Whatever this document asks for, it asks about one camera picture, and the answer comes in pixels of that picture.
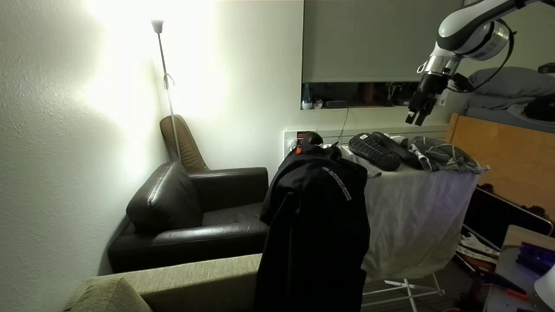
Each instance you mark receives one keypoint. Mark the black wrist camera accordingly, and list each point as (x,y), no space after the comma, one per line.
(461,82)

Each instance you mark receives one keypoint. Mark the black ribbed garment with label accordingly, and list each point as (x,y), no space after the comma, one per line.
(379,149)

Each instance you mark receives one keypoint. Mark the grey window blind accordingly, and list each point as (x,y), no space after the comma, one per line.
(370,40)

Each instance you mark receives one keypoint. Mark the black shirt with logo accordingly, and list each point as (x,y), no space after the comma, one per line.
(315,231)

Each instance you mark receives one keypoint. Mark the black laptop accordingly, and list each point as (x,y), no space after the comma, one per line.
(497,217)

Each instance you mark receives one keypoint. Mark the black item on bed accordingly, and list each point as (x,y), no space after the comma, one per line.
(544,108)

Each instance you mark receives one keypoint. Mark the black leather armchair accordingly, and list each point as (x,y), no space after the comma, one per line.
(232,226)

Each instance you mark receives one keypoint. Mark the small dark object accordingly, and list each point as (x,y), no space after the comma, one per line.
(308,139)

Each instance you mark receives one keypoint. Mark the white lampshade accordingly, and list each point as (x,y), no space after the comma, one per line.
(549,292)

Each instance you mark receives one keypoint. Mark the grey garment with green stitching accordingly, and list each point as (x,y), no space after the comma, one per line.
(448,156)

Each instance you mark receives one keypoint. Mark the white drying rack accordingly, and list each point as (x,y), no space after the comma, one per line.
(400,283)

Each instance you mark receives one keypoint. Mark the pile of papers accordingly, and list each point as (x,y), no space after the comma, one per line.
(478,248)

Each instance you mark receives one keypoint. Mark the grey pillow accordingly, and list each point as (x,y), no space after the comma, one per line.
(509,80)

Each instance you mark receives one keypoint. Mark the grey mattress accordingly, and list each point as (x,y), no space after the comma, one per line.
(492,110)

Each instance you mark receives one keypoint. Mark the olive green sofa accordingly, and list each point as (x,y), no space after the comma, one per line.
(192,283)

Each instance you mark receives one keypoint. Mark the brown cushion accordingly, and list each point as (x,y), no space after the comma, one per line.
(185,144)

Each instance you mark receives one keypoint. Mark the dark window pane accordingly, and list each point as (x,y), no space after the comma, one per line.
(348,96)

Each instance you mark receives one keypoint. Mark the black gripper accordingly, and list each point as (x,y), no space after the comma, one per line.
(431,92)

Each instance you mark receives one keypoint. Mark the wooden bed frame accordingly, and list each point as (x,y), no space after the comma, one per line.
(509,156)

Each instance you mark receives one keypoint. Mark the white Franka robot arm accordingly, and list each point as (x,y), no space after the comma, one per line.
(462,28)

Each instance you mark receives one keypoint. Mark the white floor lamp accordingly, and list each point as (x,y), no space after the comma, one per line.
(167,87)

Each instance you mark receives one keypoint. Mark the purple object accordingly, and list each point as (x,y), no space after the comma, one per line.
(539,257)

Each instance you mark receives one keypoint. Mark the black leather cushion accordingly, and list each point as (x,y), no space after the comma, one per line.
(166,200)

